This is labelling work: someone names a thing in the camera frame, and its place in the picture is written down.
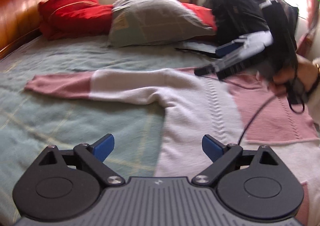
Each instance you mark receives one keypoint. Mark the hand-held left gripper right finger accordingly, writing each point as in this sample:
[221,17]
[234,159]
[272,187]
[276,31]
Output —
[211,147]

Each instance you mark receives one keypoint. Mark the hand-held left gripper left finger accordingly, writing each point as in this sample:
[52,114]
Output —
[105,147]

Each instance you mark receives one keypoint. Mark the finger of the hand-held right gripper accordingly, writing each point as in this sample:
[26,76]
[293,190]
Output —
[230,49]
[232,66]

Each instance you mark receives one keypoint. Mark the pink and white sweater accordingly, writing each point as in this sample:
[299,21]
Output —
[200,106]

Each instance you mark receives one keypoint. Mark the person's right forearm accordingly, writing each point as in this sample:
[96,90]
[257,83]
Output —
[315,101]

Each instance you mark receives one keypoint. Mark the person's right hand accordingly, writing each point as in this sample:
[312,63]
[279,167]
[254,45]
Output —
[306,71]

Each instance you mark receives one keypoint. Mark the black backpack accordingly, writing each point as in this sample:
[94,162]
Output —
[232,16]

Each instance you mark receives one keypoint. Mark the orange curtain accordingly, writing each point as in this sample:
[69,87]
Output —
[311,3]

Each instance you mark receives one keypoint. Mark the grey green plaid pillow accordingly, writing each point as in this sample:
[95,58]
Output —
[160,21]

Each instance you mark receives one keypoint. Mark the red piped pillow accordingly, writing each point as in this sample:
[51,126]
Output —
[72,13]

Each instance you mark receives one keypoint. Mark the wooden headboard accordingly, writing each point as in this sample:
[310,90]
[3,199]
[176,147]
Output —
[22,11]

